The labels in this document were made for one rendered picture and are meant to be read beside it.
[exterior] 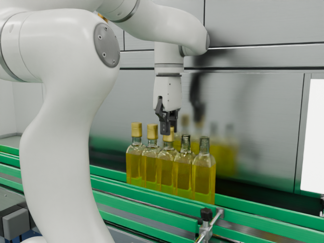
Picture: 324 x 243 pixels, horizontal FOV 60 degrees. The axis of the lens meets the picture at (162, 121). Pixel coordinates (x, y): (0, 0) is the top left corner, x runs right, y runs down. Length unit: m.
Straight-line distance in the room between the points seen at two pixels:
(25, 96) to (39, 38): 6.52
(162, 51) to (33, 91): 5.95
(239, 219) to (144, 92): 0.55
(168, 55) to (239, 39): 0.24
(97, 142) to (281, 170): 0.74
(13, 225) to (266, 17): 1.05
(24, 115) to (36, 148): 6.61
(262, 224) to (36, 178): 0.55
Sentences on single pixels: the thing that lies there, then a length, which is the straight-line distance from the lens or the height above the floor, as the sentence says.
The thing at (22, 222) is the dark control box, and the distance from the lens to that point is 1.16.
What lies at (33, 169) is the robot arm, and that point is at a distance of 0.43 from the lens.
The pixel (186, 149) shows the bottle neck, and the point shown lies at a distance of 0.82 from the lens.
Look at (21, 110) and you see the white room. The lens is 7.10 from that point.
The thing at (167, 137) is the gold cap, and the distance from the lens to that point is 0.83.
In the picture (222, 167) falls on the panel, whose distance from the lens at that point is 0.93.
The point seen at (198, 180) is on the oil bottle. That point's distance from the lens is 0.81.
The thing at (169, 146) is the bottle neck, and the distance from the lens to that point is 0.84.
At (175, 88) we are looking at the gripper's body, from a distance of 0.81.
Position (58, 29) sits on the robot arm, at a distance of 0.37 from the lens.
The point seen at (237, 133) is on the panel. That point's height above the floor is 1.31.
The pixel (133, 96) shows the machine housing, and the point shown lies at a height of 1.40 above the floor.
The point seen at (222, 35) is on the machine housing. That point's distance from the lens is 0.92.
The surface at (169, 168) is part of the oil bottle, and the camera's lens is 0.84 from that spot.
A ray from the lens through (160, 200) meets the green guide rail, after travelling 0.85.
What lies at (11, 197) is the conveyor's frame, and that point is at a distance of 1.23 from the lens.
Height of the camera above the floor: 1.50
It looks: 10 degrees down
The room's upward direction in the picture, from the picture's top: straight up
